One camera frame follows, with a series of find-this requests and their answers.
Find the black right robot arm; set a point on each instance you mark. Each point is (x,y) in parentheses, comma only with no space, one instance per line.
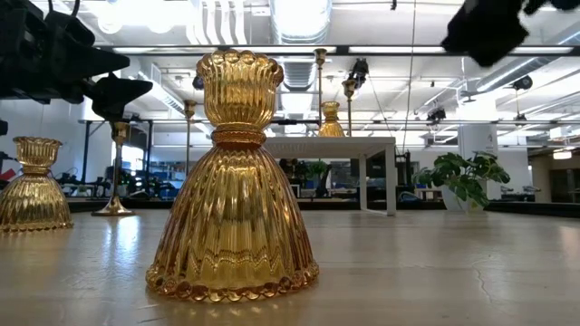
(566,3)

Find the black overhead camera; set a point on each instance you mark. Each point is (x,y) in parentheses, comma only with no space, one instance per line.
(360,70)

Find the tall brass candlestick holder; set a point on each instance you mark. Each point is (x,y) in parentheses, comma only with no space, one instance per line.
(320,56)
(189,108)

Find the white perforated metal shelf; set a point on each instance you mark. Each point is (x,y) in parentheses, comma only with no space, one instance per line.
(331,147)

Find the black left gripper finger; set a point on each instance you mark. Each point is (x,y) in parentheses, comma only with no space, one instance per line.
(95,63)
(115,95)

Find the amber ribbed glass candle holder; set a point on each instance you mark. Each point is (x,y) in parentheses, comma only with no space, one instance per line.
(331,127)
(233,217)
(34,199)

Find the green leafy plant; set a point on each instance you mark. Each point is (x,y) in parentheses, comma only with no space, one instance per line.
(462,176)

